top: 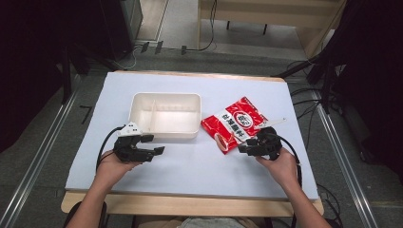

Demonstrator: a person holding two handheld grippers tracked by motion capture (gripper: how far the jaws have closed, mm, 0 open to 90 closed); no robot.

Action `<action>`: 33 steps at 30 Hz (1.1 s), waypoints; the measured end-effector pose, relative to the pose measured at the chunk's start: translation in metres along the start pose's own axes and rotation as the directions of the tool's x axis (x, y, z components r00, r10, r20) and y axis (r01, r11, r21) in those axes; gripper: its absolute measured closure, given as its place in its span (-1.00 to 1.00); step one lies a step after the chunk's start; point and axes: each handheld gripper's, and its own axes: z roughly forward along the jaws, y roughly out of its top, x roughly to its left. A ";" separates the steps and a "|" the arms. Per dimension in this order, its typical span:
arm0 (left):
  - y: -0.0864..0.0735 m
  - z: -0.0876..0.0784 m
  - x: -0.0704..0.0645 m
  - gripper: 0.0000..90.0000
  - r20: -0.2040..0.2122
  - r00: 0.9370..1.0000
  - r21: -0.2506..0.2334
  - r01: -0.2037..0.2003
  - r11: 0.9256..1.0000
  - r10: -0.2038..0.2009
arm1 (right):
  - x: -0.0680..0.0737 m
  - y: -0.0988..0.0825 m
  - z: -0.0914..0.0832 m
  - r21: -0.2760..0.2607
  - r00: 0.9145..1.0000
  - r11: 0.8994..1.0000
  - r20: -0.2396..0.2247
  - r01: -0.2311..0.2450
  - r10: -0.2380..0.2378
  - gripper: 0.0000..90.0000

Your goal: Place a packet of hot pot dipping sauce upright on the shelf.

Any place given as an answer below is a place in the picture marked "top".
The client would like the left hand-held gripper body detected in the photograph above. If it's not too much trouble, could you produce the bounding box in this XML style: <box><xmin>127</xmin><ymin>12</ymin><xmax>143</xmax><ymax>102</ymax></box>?
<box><xmin>112</xmin><ymin>122</ymin><xmax>154</xmax><ymax>163</ymax></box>

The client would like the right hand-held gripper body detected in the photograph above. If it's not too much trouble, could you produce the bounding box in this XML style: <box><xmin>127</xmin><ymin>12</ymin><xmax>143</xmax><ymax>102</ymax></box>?
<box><xmin>248</xmin><ymin>118</ymin><xmax>287</xmax><ymax>162</ymax></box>

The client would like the red and white snack packet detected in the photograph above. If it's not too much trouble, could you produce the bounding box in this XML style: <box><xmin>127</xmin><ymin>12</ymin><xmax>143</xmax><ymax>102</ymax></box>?
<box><xmin>200</xmin><ymin>96</ymin><xmax>271</xmax><ymax>156</ymax></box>

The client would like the person's left hand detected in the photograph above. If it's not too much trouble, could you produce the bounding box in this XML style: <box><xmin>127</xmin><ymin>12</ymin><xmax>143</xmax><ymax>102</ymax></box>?
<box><xmin>95</xmin><ymin>149</ymin><xmax>142</xmax><ymax>188</ymax></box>

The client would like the person's right hand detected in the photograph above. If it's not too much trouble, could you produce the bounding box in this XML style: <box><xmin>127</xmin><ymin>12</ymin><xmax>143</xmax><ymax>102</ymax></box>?
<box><xmin>255</xmin><ymin>146</ymin><xmax>301</xmax><ymax>190</ymax></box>

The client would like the white divided plastic container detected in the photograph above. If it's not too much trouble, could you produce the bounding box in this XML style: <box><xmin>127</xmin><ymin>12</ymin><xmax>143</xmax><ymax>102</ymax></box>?
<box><xmin>128</xmin><ymin>91</ymin><xmax>203</xmax><ymax>141</ymax></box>

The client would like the white table cover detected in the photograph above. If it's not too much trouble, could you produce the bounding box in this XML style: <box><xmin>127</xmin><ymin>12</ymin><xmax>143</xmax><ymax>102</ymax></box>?
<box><xmin>65</xmin><ymin>71</ymin><xmax>319</xmax><ymax>201</ymax></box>

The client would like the wooden table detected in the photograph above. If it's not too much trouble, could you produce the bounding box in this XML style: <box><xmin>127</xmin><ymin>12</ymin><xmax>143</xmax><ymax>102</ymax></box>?
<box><xmin>60</xmin><ymin>69</ymin><xmax>325</xmax><ymax>219</ymax></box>

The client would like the person's grey clothing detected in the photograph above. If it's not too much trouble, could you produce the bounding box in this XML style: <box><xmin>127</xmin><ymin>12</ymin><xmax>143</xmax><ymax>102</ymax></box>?
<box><xmin>177</xmin><ymin>216</ymin><xmax>255</xmax><ymax>228</ymax></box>

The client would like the black curtain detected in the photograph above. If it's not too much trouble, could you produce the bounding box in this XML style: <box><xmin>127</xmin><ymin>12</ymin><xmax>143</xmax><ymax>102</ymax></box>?
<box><xmin>312</xmin><ymin>0</ymin><xmax>403</xmax><ymax>180</ymax></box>
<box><xmin>0</xmin><ymin>0</ymin><xmax>135</xmax><ymax>154</ymax></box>

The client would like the light wooden bench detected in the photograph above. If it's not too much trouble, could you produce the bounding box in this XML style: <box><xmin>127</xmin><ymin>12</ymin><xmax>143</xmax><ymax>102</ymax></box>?
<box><xmin>197</xmin><ymin>0</ymin><xmax>347</xmax><ymax>60</ymax></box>

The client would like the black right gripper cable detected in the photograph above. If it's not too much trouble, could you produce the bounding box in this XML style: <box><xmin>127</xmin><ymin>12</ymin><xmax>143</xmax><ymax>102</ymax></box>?
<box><xmin>273</xmin><ymin>132</ymin><xmax>304</xmax><ymax>188</ymax></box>

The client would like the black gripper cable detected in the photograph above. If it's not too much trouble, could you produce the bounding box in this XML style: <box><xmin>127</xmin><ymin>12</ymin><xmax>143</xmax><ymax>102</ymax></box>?
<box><xmin>273</xmin><ymin>132</ymin><xmax>304</xmax><ymax>188</ymax></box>
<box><xmin>95</xmin><ymin>125</ymin><xmax>126</xmax><ymax>174</ymax></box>

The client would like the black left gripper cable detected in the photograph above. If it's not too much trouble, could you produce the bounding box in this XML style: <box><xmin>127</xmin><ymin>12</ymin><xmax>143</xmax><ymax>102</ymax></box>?
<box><xmin>95</xmin><ymin>125</ymin><xmax>126</xmax><ymax>174</ymax></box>

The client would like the bundle of black floor cables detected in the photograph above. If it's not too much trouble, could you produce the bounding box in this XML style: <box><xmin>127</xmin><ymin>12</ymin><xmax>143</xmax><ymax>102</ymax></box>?
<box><xmin>285</xmin><ymin>59</ymin><xmax>331</xmax><ymax>151</ymax></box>

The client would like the metal floor rail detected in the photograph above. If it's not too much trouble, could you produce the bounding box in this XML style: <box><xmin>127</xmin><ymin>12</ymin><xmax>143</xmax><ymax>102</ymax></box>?
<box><xmin>0</xmin><ymin>85</ymin><xmax>82</xmax><ymax>228</ymax></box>
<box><xmin>311</xmin><ymin>89</ymin><xmax>380</xmax><ymax>228</ymax></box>

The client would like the black floor cable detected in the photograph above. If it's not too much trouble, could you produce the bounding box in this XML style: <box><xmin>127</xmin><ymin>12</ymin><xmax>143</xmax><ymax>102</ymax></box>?
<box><xmin>185</xmin><ymin>0</ymin><xmax>219</xmax><ymax>52</ymax></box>

